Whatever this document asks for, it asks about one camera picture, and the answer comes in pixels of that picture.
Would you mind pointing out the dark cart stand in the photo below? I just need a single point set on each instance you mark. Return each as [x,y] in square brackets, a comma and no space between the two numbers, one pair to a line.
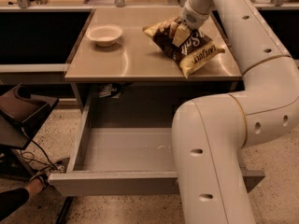
[22,114]

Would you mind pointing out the white bowl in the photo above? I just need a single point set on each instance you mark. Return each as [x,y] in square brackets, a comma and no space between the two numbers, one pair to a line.
[104,35]

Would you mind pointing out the brown chip bag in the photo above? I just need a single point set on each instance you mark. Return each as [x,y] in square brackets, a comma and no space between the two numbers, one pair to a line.
[194,53]

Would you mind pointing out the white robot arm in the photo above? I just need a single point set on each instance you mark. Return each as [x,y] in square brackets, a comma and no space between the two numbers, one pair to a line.
[209,131]

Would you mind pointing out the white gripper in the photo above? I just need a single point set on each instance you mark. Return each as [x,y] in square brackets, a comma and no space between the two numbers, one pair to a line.
[195,17]

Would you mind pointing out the grey open drawer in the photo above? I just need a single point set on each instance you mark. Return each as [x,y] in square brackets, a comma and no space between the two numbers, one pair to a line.
[125,145]

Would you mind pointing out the person leg with sandal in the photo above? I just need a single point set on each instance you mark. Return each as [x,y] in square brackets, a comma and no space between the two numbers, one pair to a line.
[12,200]

